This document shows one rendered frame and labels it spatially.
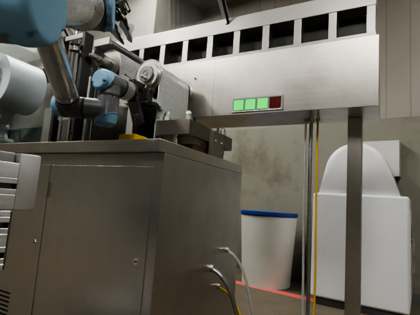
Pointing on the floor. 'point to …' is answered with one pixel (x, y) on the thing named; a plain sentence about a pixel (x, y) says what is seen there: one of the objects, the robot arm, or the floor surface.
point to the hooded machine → (325, 214)
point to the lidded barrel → (267, 248)
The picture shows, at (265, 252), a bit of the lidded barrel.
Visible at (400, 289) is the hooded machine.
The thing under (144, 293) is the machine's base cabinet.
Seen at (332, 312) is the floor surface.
